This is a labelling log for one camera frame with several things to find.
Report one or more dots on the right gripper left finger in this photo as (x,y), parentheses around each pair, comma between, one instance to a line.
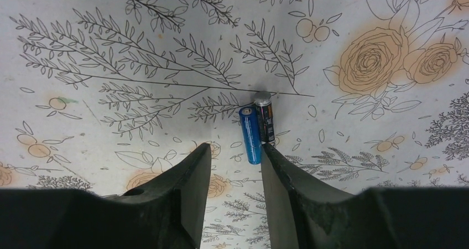
(165,212)

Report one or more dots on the blue battery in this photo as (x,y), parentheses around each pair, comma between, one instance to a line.
(250,130)

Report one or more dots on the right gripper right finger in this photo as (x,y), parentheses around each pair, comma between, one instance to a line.
(305,212)

